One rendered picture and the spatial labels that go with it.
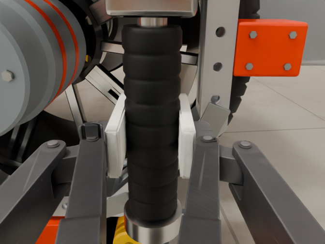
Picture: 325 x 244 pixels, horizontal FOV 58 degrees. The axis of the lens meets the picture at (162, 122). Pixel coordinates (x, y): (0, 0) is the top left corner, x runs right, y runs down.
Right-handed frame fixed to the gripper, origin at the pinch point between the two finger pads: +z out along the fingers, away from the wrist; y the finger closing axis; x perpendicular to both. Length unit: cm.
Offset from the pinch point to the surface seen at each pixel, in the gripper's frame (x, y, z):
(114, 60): -10, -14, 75
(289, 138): -83, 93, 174
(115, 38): -3, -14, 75
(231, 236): -83, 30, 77
